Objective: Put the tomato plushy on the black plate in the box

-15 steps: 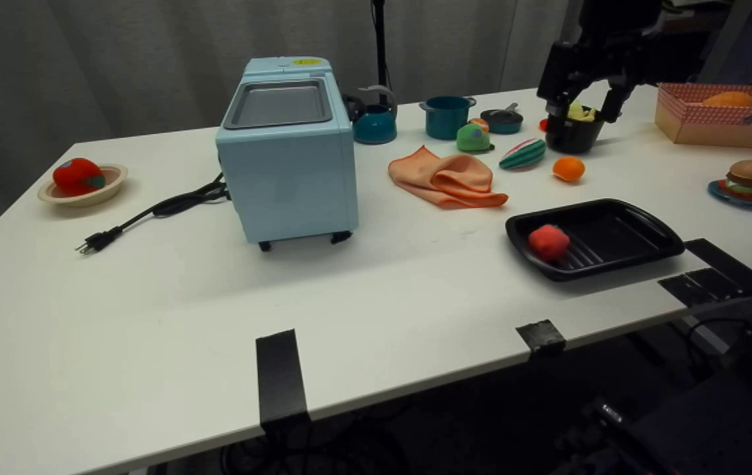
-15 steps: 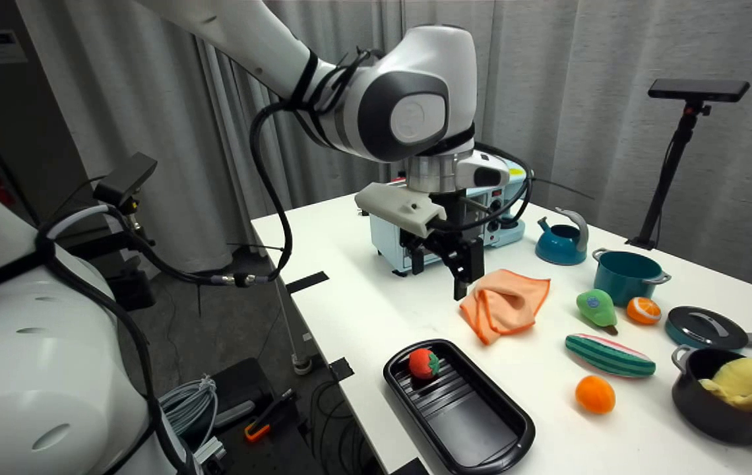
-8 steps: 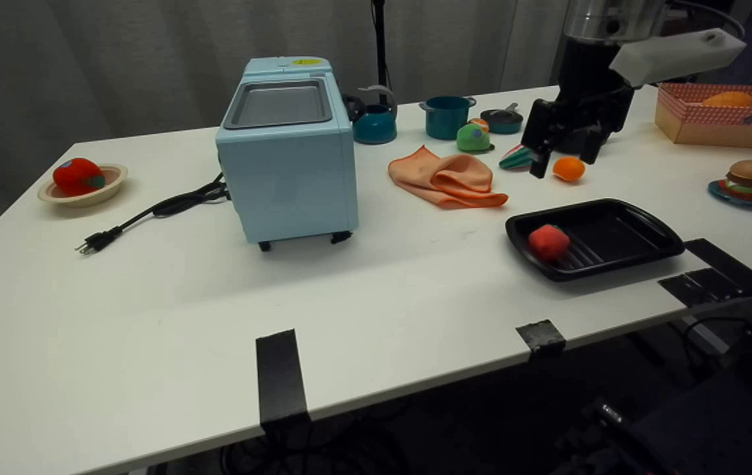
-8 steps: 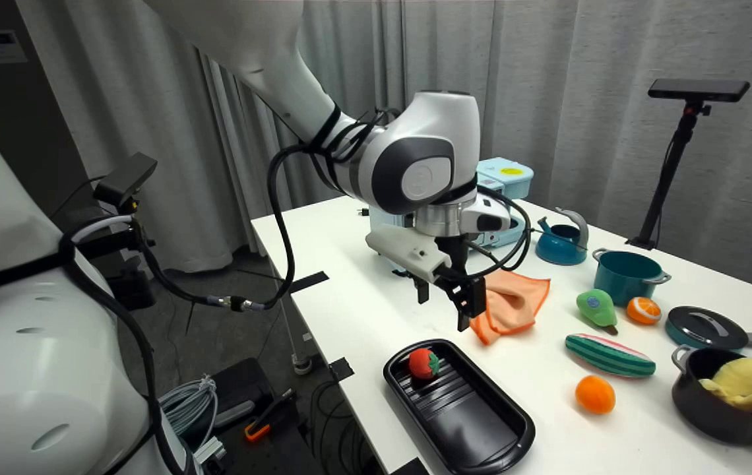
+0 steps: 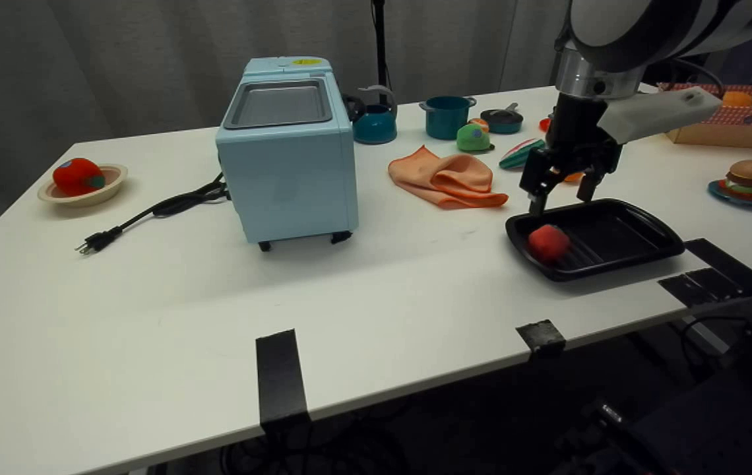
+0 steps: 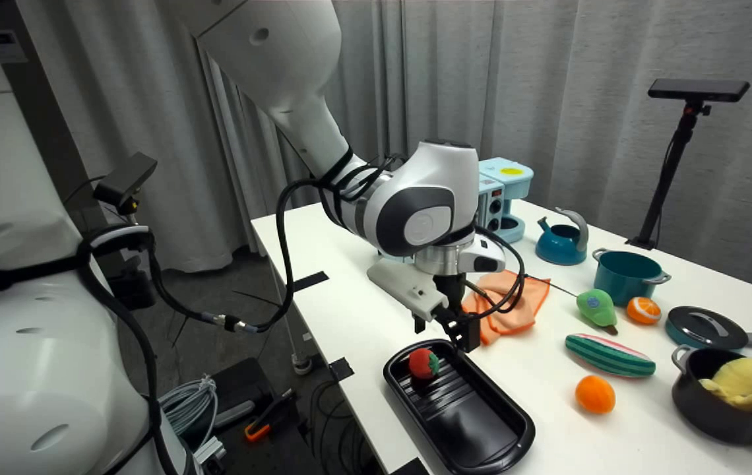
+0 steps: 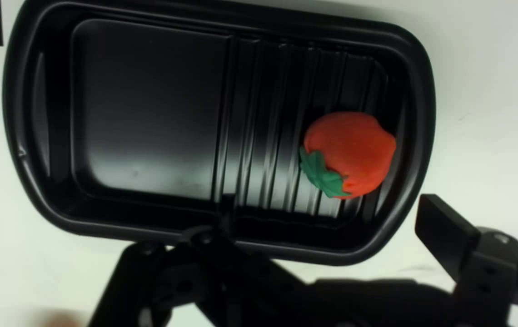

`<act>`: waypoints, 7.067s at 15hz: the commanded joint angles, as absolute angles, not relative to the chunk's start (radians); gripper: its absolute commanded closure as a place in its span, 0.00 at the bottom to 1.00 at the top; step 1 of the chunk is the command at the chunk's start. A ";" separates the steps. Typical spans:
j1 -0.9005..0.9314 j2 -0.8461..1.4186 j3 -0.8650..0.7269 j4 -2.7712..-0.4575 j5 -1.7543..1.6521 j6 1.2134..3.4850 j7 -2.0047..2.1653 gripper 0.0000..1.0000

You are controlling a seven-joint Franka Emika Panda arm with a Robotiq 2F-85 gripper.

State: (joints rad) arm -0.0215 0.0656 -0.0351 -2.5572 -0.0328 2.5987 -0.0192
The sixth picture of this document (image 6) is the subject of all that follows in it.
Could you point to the black clamp mount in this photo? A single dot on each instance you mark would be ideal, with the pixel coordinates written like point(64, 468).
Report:
point(126, 177)

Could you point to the orange ball fruit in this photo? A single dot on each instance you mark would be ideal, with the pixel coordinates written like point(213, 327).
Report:
point(595, 394)

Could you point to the long black tape strip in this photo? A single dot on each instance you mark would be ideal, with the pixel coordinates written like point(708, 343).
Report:
point(310, 282)

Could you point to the teal toy kettle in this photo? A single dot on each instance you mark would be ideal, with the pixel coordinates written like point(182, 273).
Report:
point(559, 243)

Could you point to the green pear plush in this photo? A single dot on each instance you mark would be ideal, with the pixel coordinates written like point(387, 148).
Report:
point(595, 308)

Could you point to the black toy pot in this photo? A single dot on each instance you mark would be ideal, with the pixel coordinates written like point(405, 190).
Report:
point(719, 417)

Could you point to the black ridged tray plate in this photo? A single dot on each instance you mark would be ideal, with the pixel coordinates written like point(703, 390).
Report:
point(471, 422)

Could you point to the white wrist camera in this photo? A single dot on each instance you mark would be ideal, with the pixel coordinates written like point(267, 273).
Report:
point(489, 250)

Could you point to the teal toy pot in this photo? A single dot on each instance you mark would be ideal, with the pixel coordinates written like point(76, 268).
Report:
point(625, 278)

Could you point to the half orange toy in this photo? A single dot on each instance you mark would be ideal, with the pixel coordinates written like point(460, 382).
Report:
point(641, 308)

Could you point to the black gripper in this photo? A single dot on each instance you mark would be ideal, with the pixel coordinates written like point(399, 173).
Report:
point(448, 290)

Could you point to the orange folded cloth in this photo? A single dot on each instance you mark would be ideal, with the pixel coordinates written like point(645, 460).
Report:
point(526, 299)

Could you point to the dark teal toy pan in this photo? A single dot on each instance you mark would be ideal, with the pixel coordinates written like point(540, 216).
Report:
point(703, 327)

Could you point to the white table leg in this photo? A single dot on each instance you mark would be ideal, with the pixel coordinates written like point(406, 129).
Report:
point(302, 339)

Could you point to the small black tape piece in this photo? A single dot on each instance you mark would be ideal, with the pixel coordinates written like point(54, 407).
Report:
point(341, 369)

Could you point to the red tomato plushy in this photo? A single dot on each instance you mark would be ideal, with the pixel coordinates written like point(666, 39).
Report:
point(422, 363)

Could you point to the yellow plush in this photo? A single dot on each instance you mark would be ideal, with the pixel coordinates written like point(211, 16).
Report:
point(744, 380)

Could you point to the black floor box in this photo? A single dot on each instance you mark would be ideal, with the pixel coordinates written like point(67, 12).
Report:
point(242, 386)

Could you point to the striped watermelon slice plush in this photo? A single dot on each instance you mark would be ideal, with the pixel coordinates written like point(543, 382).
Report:
point(606, 353)

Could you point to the light blue toaster oven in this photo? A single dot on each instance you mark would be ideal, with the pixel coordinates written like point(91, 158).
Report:
point(507, 175)

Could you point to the black camera tripod stand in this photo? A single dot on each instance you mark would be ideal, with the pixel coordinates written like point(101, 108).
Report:
point(700, 91)

